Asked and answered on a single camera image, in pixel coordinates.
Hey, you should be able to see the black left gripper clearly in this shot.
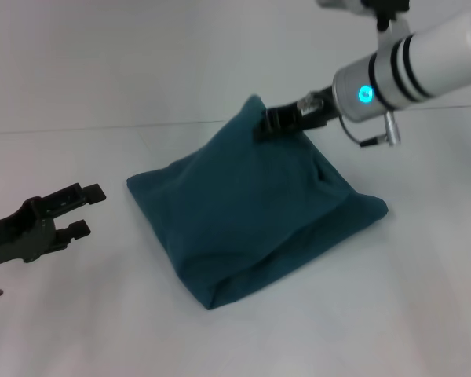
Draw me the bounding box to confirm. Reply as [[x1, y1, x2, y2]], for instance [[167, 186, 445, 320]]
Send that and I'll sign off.
[[0, 182, 107, 272]]

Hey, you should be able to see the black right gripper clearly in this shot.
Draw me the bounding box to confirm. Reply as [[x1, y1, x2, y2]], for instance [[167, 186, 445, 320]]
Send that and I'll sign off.
[[253, 86, 341, 143]]

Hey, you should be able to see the teal blue t-shirt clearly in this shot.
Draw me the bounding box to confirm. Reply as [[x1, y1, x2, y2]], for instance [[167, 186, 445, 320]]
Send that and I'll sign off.
[[126, 94, 389, 311]]

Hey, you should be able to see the dark right gripper cable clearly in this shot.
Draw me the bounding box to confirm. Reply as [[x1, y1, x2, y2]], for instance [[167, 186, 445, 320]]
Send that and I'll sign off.
[[339, 110, 403, 149]]

